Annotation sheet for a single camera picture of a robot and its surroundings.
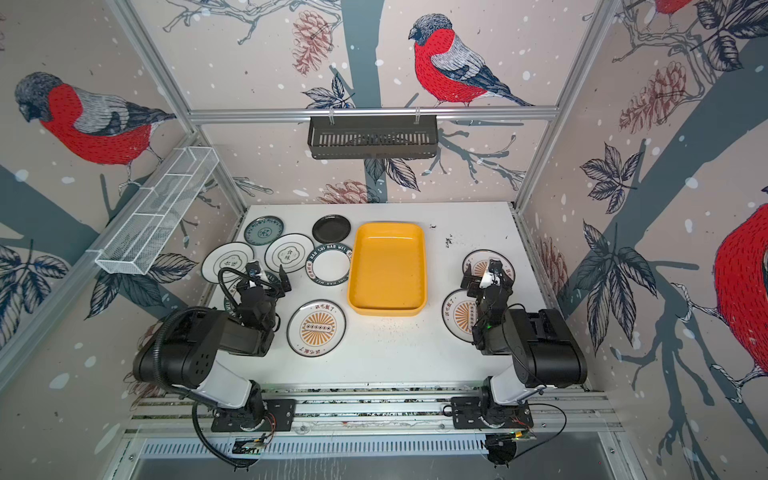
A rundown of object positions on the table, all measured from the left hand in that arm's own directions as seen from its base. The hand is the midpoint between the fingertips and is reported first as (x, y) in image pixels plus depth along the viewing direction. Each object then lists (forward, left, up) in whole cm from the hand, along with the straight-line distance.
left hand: (270, 263), depth 90 cm
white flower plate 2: (+13, -1, -12) cm, 17 cm away
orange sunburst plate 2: (+9, -69, -11) cm, 70 cm away
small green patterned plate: (+23, +13, -12) cm, 29 cm away
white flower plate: (+12, +20, -12) cm, 27 cm away
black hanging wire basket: (+44, -31, +15) cm, 56 cm away
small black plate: (+26, -13, -13) cm, 32 cm away
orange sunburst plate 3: (-11, -59, -12) cm, 61 cm away
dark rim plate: (-8, -3, +5) cm, 10 cm away
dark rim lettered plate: (+7, -16, -10) cm, 20 cm away
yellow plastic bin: (+6, -36, -13) cm, 39 cm away
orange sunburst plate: (-16, -15, -11) cm, 24 cm away
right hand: (0, -67, -1) cm, 67 cm away
